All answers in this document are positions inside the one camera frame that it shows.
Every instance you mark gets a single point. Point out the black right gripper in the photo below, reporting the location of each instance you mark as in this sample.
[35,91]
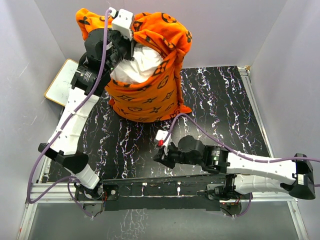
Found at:
[164,156]

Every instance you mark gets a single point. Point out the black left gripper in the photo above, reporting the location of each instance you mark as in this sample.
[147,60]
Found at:
[117,35]

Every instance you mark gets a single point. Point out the white pillow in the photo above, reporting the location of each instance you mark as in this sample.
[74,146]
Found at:
[140,69]

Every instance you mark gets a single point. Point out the orange patterned plush pillowcase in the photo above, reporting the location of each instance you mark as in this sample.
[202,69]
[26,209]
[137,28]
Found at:
[160,97]

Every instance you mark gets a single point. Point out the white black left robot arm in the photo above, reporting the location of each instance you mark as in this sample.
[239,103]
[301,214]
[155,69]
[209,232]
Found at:
[104,50]

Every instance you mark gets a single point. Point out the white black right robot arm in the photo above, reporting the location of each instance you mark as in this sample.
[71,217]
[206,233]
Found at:
[245,173]

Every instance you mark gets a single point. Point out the small white dry-erase board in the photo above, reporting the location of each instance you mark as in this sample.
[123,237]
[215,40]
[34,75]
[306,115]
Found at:
[58,90]

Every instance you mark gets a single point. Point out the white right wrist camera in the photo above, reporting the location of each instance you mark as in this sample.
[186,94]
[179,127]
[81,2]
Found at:
[160,138]

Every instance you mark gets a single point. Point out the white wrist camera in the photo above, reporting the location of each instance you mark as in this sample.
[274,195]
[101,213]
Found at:
[122,22]
[160,138]

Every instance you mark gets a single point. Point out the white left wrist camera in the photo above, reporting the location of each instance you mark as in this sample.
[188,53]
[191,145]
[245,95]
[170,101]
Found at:
[122,22]

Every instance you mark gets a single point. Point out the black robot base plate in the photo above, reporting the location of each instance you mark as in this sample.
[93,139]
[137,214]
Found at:
[202,191]

